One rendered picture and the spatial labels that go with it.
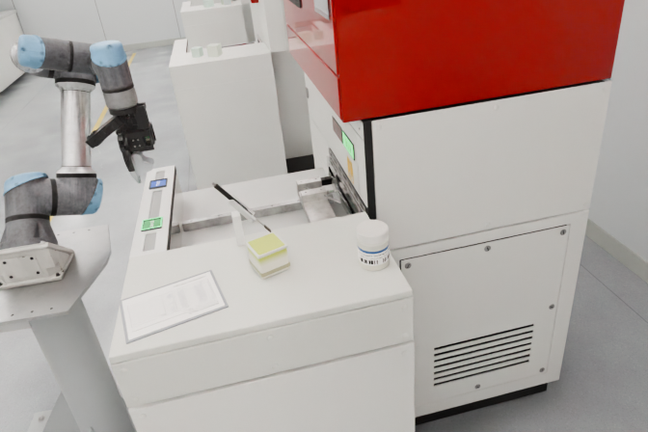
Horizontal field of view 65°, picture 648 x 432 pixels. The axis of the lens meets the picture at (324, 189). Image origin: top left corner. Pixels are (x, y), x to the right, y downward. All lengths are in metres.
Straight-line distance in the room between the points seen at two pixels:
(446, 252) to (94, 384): 1.22
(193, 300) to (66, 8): 8.61
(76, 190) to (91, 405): 0.73
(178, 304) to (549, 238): 1.11
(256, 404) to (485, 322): 0.87
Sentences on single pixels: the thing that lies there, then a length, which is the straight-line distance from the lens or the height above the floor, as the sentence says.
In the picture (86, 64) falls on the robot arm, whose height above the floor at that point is 1.41.
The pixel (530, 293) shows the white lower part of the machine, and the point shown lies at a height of 0.54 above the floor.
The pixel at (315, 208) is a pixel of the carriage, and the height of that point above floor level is 0.88.
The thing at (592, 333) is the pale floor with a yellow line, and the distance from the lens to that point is 2.54.
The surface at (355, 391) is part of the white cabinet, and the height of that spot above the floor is 0.71.
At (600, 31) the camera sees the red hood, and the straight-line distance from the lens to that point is 1.51.
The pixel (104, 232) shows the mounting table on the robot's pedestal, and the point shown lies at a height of 0.82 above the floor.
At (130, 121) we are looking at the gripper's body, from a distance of 1.36.
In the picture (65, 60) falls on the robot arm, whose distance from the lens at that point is 1.39.
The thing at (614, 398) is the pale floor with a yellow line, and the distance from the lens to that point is 2.31.
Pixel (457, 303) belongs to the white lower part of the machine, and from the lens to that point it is 1.69.
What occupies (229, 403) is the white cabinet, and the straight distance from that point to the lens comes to 1.21.
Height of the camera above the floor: 1.67
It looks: 28 degrees down
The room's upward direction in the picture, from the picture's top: 6 degrees counter-clockwise
